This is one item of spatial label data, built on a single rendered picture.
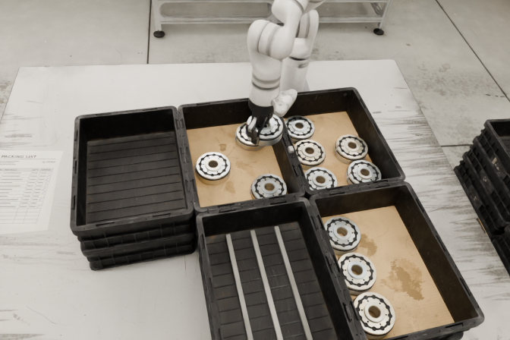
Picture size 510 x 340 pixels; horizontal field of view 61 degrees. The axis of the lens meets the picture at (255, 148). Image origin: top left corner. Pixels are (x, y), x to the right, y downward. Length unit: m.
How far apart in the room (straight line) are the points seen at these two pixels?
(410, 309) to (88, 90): 1.35
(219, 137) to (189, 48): 1.80
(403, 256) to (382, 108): 0.74
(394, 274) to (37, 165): 1.16
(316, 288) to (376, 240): 0.23
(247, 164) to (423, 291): 0.60
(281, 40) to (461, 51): 2.83
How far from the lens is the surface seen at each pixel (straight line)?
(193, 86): 1.79
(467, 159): 2.28
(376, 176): 1.36
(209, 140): 1.41
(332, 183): 1.30
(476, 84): 3.42
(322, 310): 1.15
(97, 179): 1.35
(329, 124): 1.51
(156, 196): 1.28
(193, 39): 3.25
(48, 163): 1.60
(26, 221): 1.49
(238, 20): 3.23
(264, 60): 1.02
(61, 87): 1.87
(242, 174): 1.32
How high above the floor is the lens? 1.88
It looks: 49 degrees down
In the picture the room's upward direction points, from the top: 6 degrees clockwise
